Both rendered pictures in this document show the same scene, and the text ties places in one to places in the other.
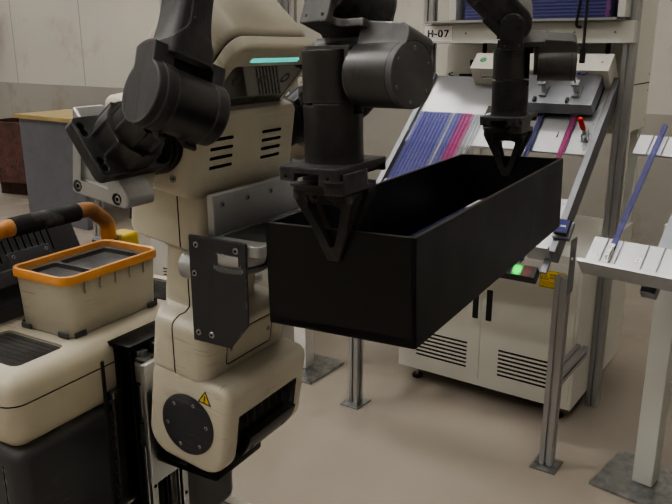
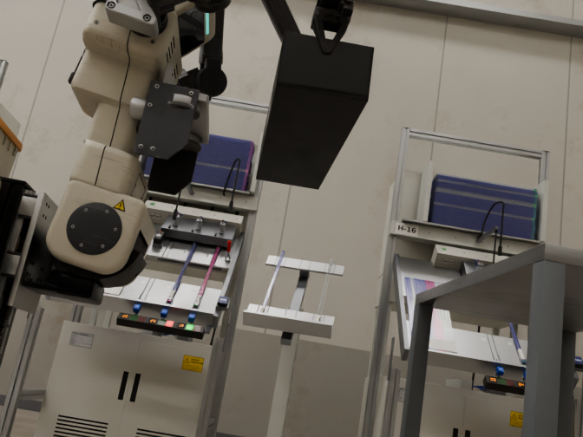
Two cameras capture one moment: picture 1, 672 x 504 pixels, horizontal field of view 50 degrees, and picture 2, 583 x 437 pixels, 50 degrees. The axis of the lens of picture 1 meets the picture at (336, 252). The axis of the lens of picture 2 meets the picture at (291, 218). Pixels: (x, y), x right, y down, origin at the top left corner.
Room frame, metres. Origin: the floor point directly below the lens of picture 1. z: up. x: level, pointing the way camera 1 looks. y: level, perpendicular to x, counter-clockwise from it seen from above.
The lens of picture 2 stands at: (-0.16, 0.60, 0.49)
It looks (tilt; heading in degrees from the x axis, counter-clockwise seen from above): 15 degrees up; 326
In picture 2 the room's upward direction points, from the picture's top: 10 degrees clockwise
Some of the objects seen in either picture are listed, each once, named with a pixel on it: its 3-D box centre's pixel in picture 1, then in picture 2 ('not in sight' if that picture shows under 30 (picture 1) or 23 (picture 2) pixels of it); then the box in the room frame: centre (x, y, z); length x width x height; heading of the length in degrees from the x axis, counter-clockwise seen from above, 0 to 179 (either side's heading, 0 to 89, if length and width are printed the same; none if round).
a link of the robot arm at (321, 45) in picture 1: (337, 76); not in sight; (0.70, 0.00, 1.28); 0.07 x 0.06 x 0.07; 44
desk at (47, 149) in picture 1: (131, 159); not in sight; (5.95, 1.69, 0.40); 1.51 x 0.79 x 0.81; 145
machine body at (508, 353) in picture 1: (514, 300); (140, 403); (2.77, -0.72, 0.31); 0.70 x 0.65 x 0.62; 55
